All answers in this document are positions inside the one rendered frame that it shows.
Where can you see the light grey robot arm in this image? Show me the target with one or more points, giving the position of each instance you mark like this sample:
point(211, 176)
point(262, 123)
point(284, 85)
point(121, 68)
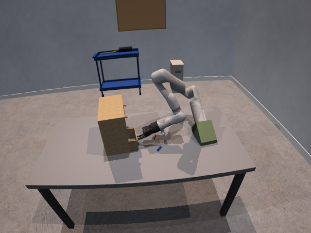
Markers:
point(161, 76)

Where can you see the wooden chest of drawers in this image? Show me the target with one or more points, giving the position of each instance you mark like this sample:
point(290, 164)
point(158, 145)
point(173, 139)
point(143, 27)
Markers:
point(112, 125)

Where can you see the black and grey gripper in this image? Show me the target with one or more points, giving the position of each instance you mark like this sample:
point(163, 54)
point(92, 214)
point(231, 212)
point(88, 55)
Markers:
point(153, 128)

